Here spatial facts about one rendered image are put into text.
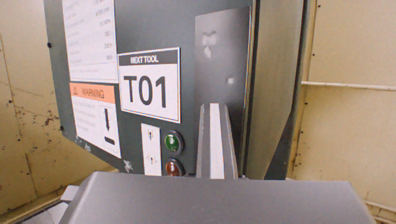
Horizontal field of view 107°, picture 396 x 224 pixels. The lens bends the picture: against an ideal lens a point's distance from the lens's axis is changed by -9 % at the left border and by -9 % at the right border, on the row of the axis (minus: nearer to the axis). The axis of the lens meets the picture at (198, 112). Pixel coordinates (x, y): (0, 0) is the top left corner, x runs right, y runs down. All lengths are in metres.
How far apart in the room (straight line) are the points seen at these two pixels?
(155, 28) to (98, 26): 0.11
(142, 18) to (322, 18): 1.08
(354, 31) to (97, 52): 1.15
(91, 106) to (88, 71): 0.06
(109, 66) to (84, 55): 0.08
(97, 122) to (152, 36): 0.18
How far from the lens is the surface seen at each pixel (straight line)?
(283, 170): 0.91
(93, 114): 0.31
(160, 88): 0.17
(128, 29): 0.22
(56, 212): 1.62
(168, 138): 0.17
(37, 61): 1.39
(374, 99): 1.20
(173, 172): 0.18
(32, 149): 1.45
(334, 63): 1.16
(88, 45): 0.30
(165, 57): 0.16
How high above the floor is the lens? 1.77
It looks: 13 degrees down
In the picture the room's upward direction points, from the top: 1 degrees clockwise
